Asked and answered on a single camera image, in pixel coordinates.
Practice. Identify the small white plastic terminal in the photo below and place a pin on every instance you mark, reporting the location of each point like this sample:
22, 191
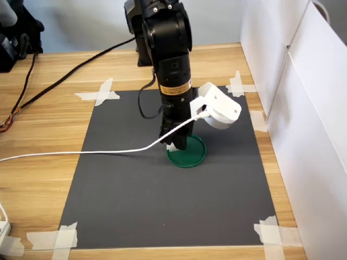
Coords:
170, 147

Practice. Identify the round green lid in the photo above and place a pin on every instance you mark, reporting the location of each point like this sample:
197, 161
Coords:
192, 154

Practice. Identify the dark grey mat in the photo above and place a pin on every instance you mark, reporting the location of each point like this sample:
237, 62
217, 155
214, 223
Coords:
162, 203

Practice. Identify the white tape strip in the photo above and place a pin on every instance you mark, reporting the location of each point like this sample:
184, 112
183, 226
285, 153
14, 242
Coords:
258, 120
237, 77
61, 254
40, 239
11, 245
84, 96
292, 235
105, 85
273, 252
249, 88

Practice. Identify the white partition panel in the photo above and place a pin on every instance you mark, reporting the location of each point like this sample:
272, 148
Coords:
265, 54
311, 135

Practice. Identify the black bag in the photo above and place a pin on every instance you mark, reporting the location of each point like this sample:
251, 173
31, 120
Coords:
29, 24

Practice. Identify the black adapter box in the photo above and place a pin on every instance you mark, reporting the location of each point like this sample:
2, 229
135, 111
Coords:
6, 54

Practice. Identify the white power strip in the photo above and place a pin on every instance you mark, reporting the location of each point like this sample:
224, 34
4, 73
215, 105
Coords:
5, 233

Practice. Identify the grey cylindrical object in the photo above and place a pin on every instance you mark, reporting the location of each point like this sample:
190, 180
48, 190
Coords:
6, 13

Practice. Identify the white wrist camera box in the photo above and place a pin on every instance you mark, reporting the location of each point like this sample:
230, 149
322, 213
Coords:
222, 108

